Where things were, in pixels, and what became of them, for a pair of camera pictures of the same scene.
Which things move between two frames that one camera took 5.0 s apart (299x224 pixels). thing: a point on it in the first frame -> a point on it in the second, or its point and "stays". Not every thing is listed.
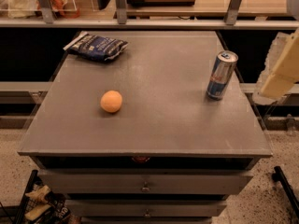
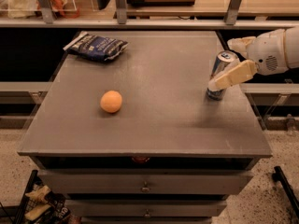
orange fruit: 111,101 stays
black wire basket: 39,204 stays
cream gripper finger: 281,69 -> 267,52
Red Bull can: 221,74 stays
